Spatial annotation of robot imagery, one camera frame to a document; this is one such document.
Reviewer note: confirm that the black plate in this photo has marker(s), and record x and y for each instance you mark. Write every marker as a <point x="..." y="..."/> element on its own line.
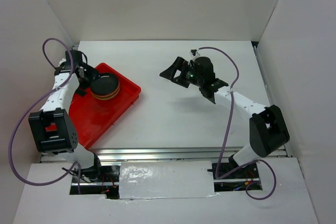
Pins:
<point x="105" y="83"/>

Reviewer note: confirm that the red plastic bin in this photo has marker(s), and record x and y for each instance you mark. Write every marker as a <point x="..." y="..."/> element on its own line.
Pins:
<point x="93" y="117"/>

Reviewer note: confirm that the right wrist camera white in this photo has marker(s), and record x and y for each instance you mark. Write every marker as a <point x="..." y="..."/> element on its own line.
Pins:
<point x="194" y="54"/>

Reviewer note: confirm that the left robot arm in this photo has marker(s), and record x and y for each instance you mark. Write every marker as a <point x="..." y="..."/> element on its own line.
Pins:
<point x="52" y="128"/>

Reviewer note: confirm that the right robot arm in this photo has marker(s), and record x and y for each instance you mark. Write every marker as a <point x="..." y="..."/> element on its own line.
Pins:
<point x="267" y="127"/>

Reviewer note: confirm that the orange plate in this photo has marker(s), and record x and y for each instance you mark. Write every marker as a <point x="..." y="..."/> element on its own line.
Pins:
<point x="115" y="92"/>

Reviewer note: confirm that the white foil cover sheet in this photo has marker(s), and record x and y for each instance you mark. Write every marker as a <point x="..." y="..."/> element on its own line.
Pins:
<point x="159" y="180"/>

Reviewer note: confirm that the yellow brown patterned plate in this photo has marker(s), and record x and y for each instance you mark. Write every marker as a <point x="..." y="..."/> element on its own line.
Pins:
<point x="104" y="98"/>

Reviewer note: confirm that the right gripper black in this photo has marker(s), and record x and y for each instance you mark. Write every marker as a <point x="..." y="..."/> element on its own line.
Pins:
<point x="179" y="64"/>

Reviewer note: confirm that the aluminium rail front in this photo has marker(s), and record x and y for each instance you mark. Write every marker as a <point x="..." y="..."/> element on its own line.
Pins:
<point x="160" y="154"/>

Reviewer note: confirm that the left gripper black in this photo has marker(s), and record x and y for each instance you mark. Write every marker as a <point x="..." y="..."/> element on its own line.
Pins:
<point x="91" y="74"/>

